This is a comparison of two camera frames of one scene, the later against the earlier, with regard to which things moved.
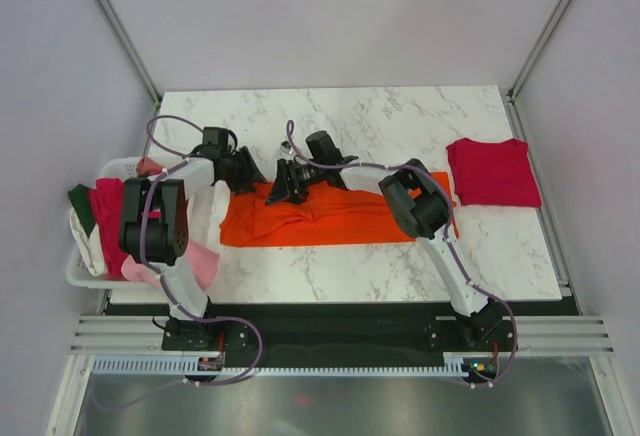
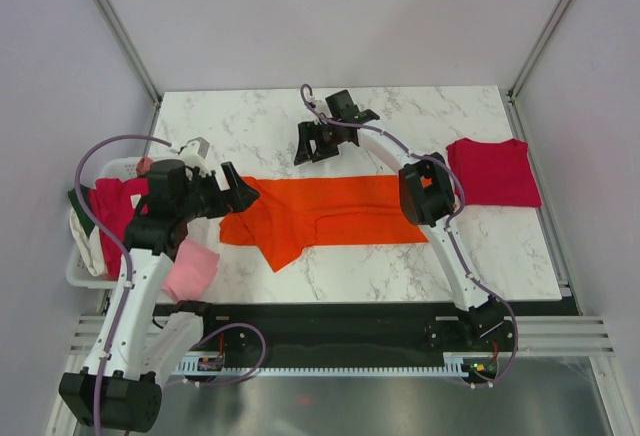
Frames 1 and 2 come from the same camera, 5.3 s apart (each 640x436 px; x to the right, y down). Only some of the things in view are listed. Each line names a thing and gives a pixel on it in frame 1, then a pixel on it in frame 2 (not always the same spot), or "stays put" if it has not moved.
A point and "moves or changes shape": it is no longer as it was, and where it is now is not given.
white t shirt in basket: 90,245 stays put
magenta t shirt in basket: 105,201 stays put
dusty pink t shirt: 147,166 stays put
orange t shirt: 325,215 moves or changes shape
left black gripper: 251,173 -> 237,198
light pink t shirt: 204,261 stays put
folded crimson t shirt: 494,173 stays put
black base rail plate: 338,329 stays put
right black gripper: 282,191 -> 307,132
